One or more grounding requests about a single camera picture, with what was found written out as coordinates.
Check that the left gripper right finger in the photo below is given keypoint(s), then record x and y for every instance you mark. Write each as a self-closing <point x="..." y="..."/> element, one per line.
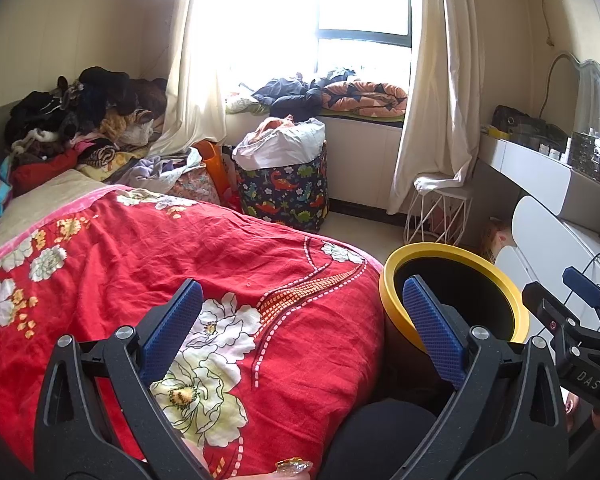
<point x="505" y="418"/>

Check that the right cream curtain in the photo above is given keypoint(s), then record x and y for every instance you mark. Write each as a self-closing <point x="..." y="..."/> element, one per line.
<point x="441" y="131"/>

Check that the dark blue jacket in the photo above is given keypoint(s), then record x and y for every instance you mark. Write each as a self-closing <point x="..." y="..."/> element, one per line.
<point x="295" y="97"/>

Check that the cream curtain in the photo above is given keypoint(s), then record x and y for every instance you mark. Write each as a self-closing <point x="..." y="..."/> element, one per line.
<point x="441" y="131"/>
<point x="195" y="108"/>

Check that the orange patterned folded quilt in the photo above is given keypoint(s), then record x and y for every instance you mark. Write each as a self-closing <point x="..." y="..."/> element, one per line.
<point x="365" y="99"/>

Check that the dinosaur print laundry basket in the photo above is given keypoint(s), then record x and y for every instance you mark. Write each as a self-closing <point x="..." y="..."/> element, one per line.
<point x="282" y="173"/>

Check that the red floral bed blanket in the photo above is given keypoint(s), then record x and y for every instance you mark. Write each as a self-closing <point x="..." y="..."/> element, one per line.
<point x="287" y="344"/>

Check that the orange bag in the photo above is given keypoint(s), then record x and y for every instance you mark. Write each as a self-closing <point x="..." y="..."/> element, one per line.
<point x="212" y="157"/>

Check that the right hand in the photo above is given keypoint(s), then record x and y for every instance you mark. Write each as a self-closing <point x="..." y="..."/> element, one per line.
<point x="577" y="412"/>

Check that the left cream curtain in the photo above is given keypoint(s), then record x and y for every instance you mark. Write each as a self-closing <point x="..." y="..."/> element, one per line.
<point x="195" y="108"/>

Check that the white wire side table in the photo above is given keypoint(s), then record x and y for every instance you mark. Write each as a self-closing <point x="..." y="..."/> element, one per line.
<point x="439" y="216"/>

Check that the floral fabric bag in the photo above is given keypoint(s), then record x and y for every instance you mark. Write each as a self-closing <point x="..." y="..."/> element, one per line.
<point x="196" y="184"/>

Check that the pile of dark clothes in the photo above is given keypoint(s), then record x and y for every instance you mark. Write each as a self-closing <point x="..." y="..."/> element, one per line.
<point x="97" y="115"/>

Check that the yellow rimmed black trash bin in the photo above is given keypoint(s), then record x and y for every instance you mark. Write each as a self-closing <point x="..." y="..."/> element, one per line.
<point x="479" y="292"/>

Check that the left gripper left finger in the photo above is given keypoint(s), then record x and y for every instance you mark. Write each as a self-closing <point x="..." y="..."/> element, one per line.
<point x="96" y="416"/>

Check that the vanity mirror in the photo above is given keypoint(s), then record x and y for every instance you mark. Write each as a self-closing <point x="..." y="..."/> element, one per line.
<point x="587" y="114"/>

